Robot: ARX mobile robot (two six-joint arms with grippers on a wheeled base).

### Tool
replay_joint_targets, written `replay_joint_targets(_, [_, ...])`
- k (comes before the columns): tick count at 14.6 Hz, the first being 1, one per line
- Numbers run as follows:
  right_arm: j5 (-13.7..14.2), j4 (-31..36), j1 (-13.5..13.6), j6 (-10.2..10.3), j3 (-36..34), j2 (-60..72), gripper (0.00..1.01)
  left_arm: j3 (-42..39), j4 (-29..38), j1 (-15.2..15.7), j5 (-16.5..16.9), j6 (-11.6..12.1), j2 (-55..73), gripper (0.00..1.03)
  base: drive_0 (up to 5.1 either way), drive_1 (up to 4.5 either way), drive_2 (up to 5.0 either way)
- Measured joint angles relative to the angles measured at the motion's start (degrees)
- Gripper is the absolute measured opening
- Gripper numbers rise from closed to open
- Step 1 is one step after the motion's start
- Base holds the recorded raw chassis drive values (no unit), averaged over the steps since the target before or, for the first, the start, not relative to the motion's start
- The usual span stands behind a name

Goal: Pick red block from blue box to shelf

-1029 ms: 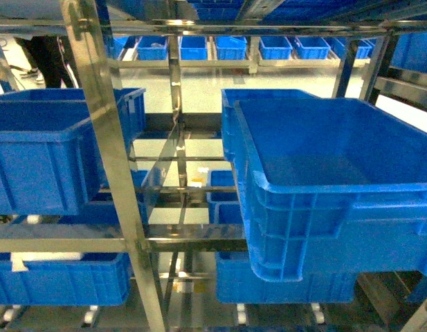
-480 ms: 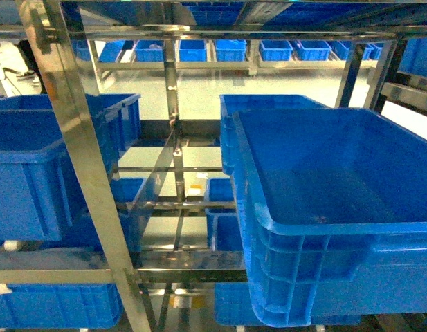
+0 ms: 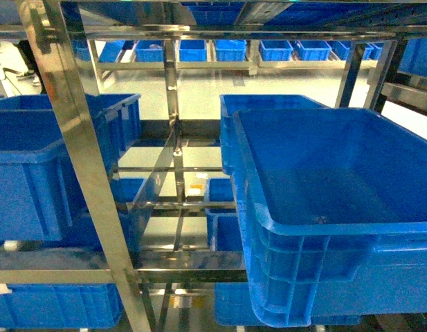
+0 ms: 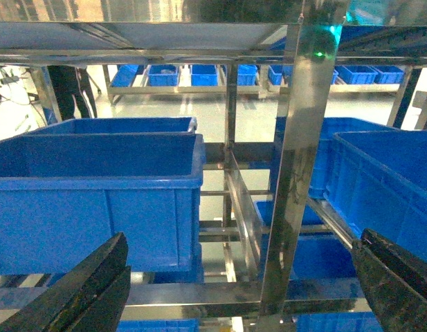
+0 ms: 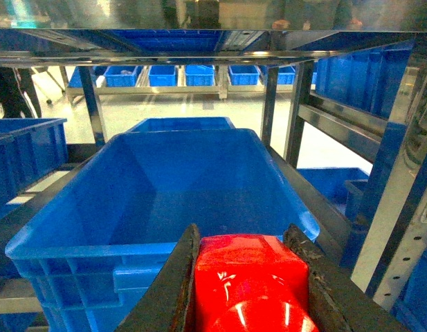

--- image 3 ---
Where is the blue crate left shelf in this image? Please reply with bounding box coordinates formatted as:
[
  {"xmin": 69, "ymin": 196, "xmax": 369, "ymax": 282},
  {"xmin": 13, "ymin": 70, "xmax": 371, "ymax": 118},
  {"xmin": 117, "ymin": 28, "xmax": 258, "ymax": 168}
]
[{"xmin": 0, "ymin": 93, "xmax": 142, "ymax": 242}]

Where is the steel shelf rack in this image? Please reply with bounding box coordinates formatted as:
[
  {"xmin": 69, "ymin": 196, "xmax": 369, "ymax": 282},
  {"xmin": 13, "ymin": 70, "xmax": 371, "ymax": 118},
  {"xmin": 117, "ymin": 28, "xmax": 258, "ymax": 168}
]
[{"xmin": 0, "ymin": 1, "xmax": 427, "ymax": 331}]

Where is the blue crate shelf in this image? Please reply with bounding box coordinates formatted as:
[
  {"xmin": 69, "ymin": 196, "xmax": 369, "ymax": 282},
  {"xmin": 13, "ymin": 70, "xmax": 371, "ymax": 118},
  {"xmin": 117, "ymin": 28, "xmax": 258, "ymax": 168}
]
[
  {"xmin": 232, "ymin": 109, "xmax": 427, "ymax": 327},
  {"xmin": 0, "ymin": 93, "xmax": 142, "ymax": 242}
]

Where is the blue crate right shelf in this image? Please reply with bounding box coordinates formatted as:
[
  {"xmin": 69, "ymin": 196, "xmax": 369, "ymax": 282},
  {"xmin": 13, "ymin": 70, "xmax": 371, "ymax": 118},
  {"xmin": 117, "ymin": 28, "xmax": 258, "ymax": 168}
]
[{"xmin": 232, "ymin": 109, "xmax": 427, "ymax": 327}]

